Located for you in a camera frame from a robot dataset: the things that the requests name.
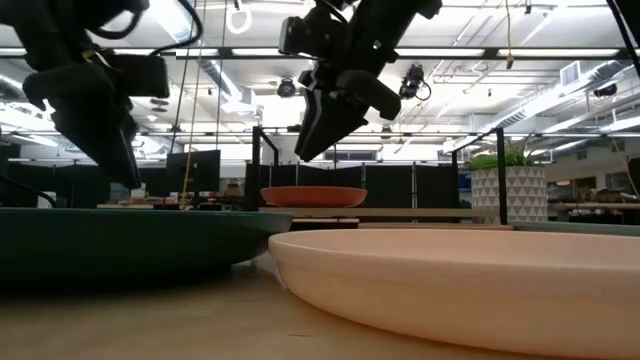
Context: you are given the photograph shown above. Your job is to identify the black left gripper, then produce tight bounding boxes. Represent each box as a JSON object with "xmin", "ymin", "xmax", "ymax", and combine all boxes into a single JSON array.
[{"xmin": 22, "ymin": 54, "xmax": 144, "ymax": 189}]

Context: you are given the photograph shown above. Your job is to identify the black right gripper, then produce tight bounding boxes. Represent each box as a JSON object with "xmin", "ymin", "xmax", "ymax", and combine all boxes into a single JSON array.
[{"xmin": 294, "ymin": 49, "xmax": 402, "ymax": 162}]

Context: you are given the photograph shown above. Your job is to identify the small peach plate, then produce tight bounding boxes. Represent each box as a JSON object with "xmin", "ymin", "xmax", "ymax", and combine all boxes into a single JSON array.
[{"xmin": 358, "ymin": 222, "xmax": 515, "ymax": 232}]

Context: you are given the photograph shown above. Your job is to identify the teal box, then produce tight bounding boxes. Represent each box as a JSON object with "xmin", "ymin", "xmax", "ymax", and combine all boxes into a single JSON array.
[{"xmin": 110, "ymin": 182, "xmax": 132, "ymax": 204}]

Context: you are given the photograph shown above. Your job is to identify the orange plate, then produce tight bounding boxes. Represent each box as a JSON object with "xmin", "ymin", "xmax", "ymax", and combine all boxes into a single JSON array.
[{"xmin": 260, "ymin": 185, "xmax": 369, "ymax": 209}]

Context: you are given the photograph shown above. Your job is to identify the black partition panels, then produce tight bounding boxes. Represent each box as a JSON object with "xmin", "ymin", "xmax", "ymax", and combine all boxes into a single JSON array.
[{"xmin": 244, "ymin": 162, "xmax": 461, "ymax": 209}]

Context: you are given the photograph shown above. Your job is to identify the black computer monitor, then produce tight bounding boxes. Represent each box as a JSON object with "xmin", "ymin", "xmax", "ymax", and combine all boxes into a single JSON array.
[{"xmin": 166, "ymin": 149, "xmax": 222, "ymax": 194}]

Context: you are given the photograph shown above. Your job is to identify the dark green plate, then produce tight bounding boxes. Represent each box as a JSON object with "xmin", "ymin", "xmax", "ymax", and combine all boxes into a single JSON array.
[{"xmin": 0, "ymin": 207, "xmax": 294, "ymax": 281}]

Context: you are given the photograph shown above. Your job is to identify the green plant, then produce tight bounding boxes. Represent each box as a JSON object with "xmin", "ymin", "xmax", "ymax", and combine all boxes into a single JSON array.
[{"xmin": 466, "ymin": 141, "xmax": 545, "ymax": 172}]

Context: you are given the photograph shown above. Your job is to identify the overhead light bar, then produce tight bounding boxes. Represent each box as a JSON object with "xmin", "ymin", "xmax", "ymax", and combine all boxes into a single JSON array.
[{"xmin": 0, "ymin": 46, "xmax": 640, "ymax": 60}]

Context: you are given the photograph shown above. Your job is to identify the large peach plate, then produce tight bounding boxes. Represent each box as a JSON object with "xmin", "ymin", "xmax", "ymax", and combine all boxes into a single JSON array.
[{"xmin": 268, "ymin": 228, "xmax": 640, "ymax": 359}]

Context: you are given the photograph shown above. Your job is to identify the triangle pattern planter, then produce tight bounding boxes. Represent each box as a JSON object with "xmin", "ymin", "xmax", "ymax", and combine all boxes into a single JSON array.
[{"xmin": 470, "ymin": 166, "xmax": 549, "ymax": 225}]

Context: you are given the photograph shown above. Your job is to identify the white ceiling air vent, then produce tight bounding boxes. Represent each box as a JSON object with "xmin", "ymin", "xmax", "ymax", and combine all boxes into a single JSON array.
[{"xmin": 559, "ymin": 60, "xmax": 582, "ymax": 88}]

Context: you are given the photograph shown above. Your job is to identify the wooden background desk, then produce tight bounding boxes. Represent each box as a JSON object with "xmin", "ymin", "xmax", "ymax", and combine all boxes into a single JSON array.
[{"xmin": 547, "ymin": 201, "xmax": 640, "ymax": 212}]

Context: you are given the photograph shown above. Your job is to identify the round black ceiling camera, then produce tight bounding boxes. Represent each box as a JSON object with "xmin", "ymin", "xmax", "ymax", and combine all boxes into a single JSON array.
[{"xmin": 276, "ymin": 76, "xmax": 298, "ymax": 99}]

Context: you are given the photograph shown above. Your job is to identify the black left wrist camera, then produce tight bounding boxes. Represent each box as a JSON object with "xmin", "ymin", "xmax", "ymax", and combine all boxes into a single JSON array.
[{"xmin": 107, "ymin": 53, "xmax": 171, "ymax": 99}]

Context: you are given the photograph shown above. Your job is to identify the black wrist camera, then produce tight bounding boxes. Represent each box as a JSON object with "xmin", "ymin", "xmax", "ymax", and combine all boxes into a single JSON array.
[
  {"xmin": 107, "ymin": 53, "xmax": 171, "ymax": 99},
  {"xmin": 278, "ymin": 13, "xmax": 324, "ymax": 57}
]

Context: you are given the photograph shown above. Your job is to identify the yellow hanging rope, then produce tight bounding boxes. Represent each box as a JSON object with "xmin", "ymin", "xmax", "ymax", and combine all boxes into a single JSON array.
[{"xmin": 180, "ymin": 0, "xmax": 202, "ymax": 209}]

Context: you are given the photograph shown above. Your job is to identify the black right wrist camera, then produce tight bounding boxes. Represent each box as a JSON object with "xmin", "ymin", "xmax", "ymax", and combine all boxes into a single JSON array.
[{"xmin": 278, "ymin": 13, "xmax": 324, "ymax": 57}]

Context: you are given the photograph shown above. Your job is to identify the black ceiling camera with cable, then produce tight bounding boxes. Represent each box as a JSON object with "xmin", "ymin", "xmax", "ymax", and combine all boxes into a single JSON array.
[{"xmin": 398, "ymin": 63, "xmax": 433, "ymax": 102}]

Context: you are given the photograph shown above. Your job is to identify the black frame wooden shelf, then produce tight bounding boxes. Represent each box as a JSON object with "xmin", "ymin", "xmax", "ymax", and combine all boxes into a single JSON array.
[{"xmin": 244, "ymin": 125, "xmax": 509, "ymax": 231}]

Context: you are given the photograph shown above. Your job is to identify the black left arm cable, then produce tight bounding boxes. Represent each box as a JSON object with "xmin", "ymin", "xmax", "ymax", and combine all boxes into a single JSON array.
[{"xmin": 89, "ymin": 0, "xmax": 204, "ymax": 56}]

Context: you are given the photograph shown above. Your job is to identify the white hanging ring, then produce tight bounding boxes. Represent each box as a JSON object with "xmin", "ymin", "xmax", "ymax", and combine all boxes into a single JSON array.
[{"xmin": 225, "ymin": 1, "xmax": 253, "ymax": 36}]

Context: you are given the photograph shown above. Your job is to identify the yellow hanging cable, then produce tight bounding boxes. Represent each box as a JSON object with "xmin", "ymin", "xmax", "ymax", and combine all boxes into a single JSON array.
[{"xmin": 504, "ymin": 0, "xmax": 516, "ymax": 70}]

